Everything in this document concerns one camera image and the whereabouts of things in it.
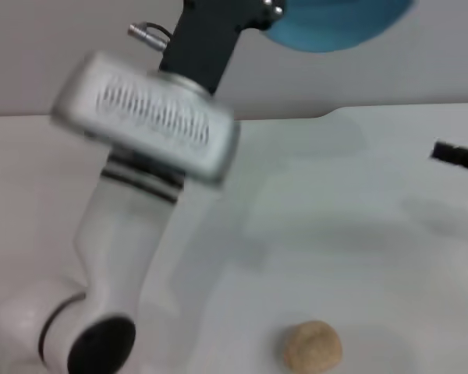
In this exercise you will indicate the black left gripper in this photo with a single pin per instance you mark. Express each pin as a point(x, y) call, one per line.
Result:
point(203, 43)

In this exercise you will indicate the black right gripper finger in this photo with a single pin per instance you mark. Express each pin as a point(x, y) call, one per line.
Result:
point(456, 156)

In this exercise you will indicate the blue ceramic bowl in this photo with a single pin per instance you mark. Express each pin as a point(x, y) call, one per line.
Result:
point(327, 27)

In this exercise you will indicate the beige egg yolk pastry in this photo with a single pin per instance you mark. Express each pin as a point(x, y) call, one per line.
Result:
point(312, 346)

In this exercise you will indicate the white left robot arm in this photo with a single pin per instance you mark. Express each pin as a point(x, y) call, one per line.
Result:
point(121, 241)

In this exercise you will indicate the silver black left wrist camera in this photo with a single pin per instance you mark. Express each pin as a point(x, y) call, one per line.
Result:
point(152, 117)

